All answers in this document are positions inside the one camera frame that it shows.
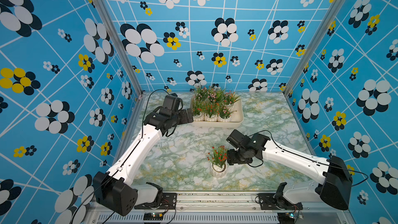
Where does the controller board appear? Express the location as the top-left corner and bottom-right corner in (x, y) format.
(278, 213), (295, 224)
(143, 213), (164, 222)

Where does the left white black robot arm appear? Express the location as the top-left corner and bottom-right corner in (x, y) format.
(93, 108), (193, 216)

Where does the pink potted gypsophila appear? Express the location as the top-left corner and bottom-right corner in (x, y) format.
(207, 87), (225, 103)

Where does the white plastic storage box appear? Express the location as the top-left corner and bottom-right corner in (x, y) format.
(190, 96), (244, 129)

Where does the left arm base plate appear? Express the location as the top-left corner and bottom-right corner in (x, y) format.
(134, 192), (178, 210)

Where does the right controller board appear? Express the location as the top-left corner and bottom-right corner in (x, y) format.
(278, 213), (295, 224)

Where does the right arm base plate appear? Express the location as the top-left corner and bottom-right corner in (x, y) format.
(255, 193), (303, 211)

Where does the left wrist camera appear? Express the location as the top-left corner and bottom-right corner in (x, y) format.
(159, 95), (183, 117)

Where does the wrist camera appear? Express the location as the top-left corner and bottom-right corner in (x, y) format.
(159, 95), (183, 117)
(227, 129), (250, 149)

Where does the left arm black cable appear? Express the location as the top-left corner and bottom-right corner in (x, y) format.
(69, 88), (170, 224)

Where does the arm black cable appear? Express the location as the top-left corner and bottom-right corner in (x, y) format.
(254, 130), (370, 188)
(69, 88), (170, 224)

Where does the left controller board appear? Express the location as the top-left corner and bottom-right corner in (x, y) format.
(143, 213), (164, 222)

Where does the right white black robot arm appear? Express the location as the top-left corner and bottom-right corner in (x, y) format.
(227, 130), (353, 211)

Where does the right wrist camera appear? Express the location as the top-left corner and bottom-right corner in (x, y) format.
(227, 129), (250, 149)

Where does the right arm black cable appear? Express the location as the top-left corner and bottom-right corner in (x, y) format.
(254, 130), (370, 188)

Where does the aluminium front rail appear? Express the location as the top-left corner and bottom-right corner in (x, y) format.
(84, 191), (355, 224)

